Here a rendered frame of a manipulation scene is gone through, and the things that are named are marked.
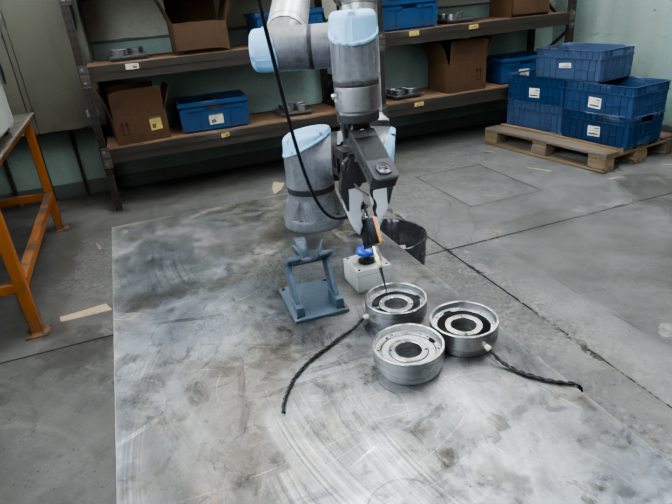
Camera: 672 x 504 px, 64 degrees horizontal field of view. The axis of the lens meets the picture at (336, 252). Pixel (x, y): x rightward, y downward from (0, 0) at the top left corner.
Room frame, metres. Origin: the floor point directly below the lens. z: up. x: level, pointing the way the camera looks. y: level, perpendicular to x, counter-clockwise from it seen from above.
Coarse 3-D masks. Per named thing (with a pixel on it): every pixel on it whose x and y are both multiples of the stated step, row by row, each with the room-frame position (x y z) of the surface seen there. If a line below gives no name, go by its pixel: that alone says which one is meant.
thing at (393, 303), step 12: (372, 288) 0.82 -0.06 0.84; (384, 288) 0.84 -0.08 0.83; (396, 288) 0.84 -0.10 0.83; (408, 288) 0.83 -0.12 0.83; (420, 288) 0.81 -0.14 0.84; (372, 300) 0.80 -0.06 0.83; (384, 300) 0.80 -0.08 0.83; (396, 300) 0.81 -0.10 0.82; (408, 300) 0.79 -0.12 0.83; (420, 300) 0.79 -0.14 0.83; (372, 312) 0.76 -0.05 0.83; (384, 312) 0.74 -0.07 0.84; (408, 312) 0.74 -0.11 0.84; (420, 312) 0.75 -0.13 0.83; (372, 324) 0.77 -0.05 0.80; (384, 324) 0.74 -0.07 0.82
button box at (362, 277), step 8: (352, 256) 0.95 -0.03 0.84; (344, 264) 0.94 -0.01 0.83; (352, 264) 0.92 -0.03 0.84; (360, 264) 0.91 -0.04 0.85; (368, 264) 0.91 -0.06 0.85; (376, 264) 0.91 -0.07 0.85; (384, 264) 0.90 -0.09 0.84; (344, 272) 0.95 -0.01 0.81; (352, 272) 0.90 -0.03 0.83; (360, 272) 0.88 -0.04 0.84; (368, 272) 0.89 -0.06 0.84; (376, 272) 0.89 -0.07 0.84; (384, 272) 0.90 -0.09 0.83; (352, 280) 0.91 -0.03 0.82; (360, 280) 0.88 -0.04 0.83; (368, 280) 0.89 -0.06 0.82; (376, 280) 0.89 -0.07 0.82; (360, 288) 0.88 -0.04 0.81; (368, 288) 0.89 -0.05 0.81
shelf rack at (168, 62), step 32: (64, 0) 3.75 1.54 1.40; (320, 0) 4.77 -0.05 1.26; (96, 64) 3.93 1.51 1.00; (128, 64) 3.85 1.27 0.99; (160, 64) 3.92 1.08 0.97; (192, 64) 3.99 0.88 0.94; (224, 64) 4.06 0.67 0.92; (96, 128) 3.75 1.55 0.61; (256, 128) 4.11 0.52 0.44; (288, 128) 4.20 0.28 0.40; (128, 160) 3.81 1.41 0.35
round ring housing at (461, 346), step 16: (448, 304) 0.76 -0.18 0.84; (464, 304) 0.76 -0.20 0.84; (480, 304) 0.74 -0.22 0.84; (432, 320) 0.73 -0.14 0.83; (448, 320) 0.72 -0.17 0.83; (464, 320) 0.73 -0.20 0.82; (496, 320) 0.70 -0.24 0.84; (448, 336) 0.67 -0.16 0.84; (464, 336) 0.66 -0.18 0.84; (480, 336) 0.66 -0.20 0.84; (496, 336) 0.68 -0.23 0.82; (448, 352) 0.67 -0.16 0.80; (464, 352) 0.66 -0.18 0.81; (480, 352) 0.66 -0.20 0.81
